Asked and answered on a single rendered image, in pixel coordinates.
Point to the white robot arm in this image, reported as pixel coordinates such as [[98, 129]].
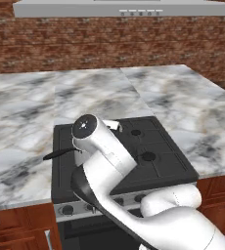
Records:
[[106, 162]]

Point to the black stove with oven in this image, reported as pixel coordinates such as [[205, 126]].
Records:
[[163, 156]]

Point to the red-brown wooden cupboard door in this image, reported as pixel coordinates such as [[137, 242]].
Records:
[[222, 216], [20, 244]]

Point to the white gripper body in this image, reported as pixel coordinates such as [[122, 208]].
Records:
[[112, 123]]

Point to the red-brown wooden drawer front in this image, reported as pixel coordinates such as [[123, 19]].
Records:
[[217, 187], [23, 218]]

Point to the black stove knob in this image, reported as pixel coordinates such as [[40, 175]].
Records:
[[89, 207], [139, 197], [119, 201], [67, 210]]

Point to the grey range hood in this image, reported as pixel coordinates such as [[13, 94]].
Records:
[[85, 9]]

